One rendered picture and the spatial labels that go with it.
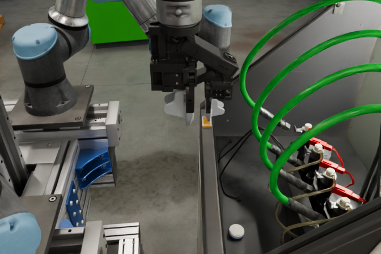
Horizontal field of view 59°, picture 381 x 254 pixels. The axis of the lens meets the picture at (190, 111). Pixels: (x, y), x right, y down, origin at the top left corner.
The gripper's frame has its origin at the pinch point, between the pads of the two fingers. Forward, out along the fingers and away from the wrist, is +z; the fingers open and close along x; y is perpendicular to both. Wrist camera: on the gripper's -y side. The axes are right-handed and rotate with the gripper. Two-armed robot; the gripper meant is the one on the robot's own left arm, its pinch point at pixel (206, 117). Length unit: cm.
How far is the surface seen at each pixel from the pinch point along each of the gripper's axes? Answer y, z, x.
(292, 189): 19.5, -0.5, -31.9
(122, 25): -85, 69, 291
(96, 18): -112, 59, 284
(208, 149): 0.2, 2.5, -13.3
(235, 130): 11.0, 11.8, 9.0
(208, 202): -0.8, 2.5, -33.1
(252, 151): 16.1, 14.5, 0.4
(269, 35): 11.1, -36.1, -22.5
